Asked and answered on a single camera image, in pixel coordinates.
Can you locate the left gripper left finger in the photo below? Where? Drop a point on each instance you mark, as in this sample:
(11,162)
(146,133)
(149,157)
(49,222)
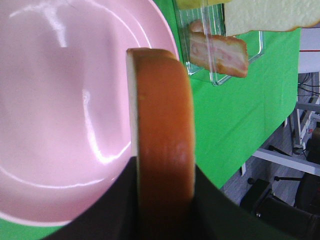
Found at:
(114,216)

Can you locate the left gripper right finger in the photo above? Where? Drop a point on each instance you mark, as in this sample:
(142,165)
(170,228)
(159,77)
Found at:
(215,217)

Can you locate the toy bread slice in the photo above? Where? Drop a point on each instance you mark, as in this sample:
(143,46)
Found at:
(243,16)
(163,136)

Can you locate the toy bacon strip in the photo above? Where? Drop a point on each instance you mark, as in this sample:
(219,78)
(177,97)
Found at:
(217,53)

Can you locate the yellow toy cheese slice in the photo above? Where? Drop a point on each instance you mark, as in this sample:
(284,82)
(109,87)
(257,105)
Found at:
(195,4)

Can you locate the black equipment on floor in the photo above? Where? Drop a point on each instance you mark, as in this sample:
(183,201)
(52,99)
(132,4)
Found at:
(297,213)

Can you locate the green tablecloth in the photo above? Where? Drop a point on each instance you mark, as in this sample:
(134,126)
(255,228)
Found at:
(232,120)

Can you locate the pink round plate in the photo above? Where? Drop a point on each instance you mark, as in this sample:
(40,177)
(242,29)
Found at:
(64,110)

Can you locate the white metal frame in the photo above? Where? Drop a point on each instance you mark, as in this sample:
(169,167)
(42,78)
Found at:
(299,132)

